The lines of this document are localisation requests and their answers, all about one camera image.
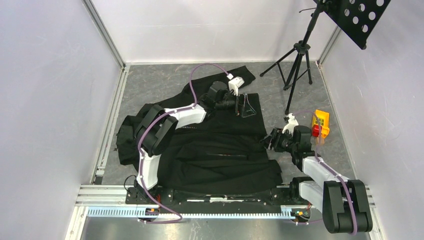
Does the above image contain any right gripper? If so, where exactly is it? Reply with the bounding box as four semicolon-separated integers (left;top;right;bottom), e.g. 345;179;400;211
259;127;297;154

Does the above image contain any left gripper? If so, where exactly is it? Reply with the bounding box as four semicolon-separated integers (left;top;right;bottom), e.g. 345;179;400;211
215;89;256;118

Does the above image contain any black zip jacket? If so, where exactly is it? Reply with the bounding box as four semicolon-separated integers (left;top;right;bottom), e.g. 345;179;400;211
116;73;283;195

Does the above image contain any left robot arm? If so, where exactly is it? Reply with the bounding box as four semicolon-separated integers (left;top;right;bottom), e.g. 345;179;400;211
134;76;245;204

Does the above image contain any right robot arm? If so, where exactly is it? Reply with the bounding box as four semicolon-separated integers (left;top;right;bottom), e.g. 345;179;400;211
262;125;374;235

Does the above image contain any yellow red toy block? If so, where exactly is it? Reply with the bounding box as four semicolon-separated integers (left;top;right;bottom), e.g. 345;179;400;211
311;109;330;139

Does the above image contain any black tripod stand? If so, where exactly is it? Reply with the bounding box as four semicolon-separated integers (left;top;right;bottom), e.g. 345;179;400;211
259;0;333;115

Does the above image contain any black perforated stand plate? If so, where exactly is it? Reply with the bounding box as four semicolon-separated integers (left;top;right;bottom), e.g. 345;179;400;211
315;0;391;50

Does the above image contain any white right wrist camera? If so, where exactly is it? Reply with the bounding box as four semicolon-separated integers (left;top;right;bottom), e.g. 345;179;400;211
283;113;299;134

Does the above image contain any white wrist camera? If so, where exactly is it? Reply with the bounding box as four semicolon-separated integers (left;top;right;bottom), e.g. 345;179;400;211
283;113;299;134
226;73;245;96

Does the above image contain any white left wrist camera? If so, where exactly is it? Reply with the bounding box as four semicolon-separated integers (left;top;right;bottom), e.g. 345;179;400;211
226;73;245;96

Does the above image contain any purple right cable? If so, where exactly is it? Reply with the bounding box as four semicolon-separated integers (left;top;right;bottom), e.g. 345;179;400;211
294;110;359;236

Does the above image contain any white slotted cable duct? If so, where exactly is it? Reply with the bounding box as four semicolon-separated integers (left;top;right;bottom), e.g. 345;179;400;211
85;206;311;220

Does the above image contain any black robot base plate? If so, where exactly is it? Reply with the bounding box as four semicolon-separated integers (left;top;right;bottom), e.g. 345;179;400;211
125;184;314;218

